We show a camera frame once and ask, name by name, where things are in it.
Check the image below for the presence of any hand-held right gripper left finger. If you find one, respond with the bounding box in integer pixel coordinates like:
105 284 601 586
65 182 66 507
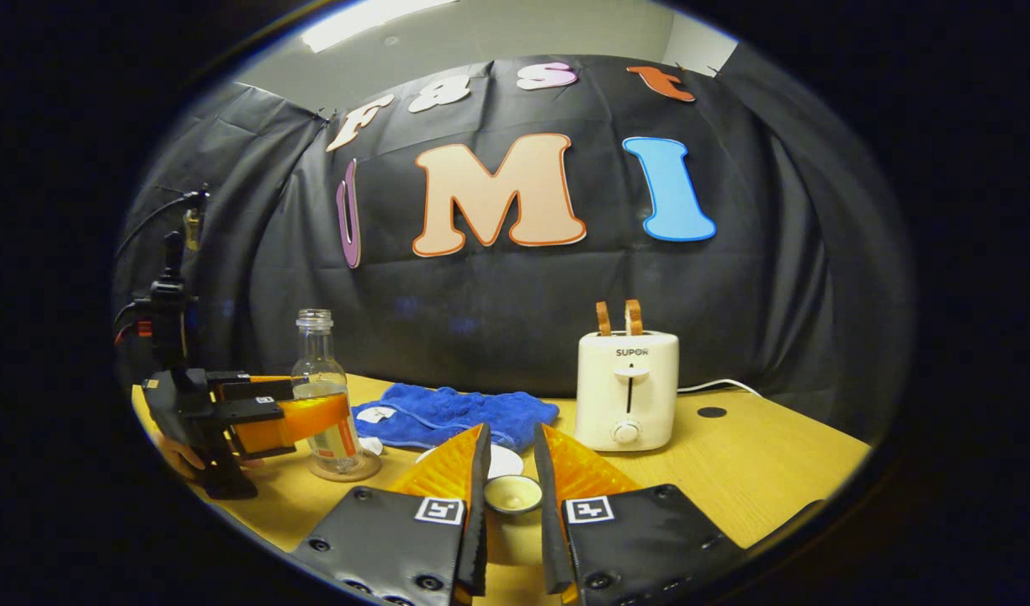
292 423 492 606

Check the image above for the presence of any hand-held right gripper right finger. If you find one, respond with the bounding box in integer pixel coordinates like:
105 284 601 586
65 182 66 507
534 421 747 606

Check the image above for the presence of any clear plastic water bottle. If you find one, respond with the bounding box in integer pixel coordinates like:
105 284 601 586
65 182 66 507
290 309 366 474

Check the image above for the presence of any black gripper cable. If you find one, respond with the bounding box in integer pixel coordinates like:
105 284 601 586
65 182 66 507
117 190 206 253

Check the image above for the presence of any black backdrop cloth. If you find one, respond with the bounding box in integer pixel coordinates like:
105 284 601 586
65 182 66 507
115 55 916 443

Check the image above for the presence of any cream toaster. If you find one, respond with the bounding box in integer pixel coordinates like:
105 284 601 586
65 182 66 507
574 330 680 452

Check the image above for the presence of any cream teacup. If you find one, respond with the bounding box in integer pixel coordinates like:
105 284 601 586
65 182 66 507
414 444 526 481

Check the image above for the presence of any blue towel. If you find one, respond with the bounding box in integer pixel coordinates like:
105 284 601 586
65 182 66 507
351 383 560 453

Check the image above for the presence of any white toaster cable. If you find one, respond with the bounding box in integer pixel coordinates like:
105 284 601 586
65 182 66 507
677 378 762 398

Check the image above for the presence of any cream teacup lid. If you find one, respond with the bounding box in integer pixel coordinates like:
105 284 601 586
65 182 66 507
483 473 558 569

